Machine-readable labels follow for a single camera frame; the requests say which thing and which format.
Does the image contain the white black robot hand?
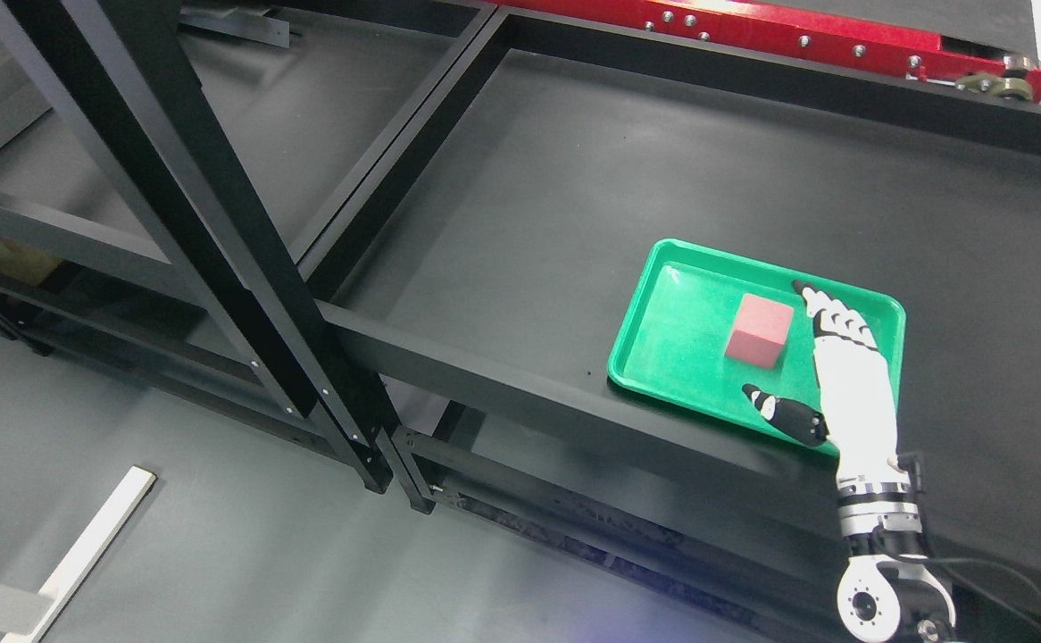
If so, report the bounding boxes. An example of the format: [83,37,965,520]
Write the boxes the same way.
[742,280,908,489]

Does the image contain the pink foam block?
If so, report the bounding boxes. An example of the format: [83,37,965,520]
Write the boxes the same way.
[725,294,795,370]

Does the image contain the green plastic tray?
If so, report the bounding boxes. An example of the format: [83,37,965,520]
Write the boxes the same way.
[607,238,907,442]

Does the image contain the black metal shelf rack centre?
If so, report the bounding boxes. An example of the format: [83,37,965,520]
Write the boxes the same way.
[301,8,1041,640]

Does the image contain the black metal shelf rack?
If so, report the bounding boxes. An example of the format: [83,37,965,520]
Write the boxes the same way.
[0,1,409,493]
[301,8,1041,640]

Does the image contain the black metal shelf rack left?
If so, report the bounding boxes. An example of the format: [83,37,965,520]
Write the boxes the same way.
[0,1,409,493]

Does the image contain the white table leg base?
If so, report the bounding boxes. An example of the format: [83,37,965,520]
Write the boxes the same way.
[0,465,158,642]

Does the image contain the red metal rail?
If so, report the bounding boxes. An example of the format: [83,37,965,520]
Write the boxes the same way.
[505,1,1041,104]

